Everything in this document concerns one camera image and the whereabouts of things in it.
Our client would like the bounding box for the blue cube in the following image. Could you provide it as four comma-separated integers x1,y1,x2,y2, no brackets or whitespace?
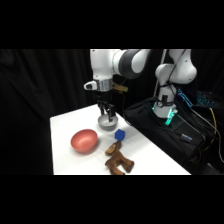
114,129,126,142

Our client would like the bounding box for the small green light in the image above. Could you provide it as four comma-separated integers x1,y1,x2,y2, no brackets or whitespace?
152,102,178,127

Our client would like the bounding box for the brown plush animal toy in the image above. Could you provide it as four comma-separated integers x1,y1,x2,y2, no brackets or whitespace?
104,140,136,176

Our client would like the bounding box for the black robot stand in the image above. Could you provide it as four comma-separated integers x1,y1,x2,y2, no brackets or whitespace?
123,97,207,167

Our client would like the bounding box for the teal lit keyboard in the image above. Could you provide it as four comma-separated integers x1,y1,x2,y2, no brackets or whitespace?
196,90,220,109

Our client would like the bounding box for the black curtain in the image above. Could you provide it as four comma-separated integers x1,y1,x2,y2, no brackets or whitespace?
0,49,224,176

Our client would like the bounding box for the pink bowl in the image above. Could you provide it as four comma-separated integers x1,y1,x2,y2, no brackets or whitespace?
70,128,99,154

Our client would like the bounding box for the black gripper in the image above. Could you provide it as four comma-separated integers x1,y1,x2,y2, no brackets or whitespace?
96,90,117,120

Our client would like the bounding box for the wrist camera with gold mount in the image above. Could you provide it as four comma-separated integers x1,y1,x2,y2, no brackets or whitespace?
112,84,129,93

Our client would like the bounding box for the yellow cable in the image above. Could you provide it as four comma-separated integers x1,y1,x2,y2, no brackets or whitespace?
199,107,218,155

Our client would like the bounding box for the grey bowl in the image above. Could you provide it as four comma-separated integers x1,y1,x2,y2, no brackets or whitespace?
97,114,120,131

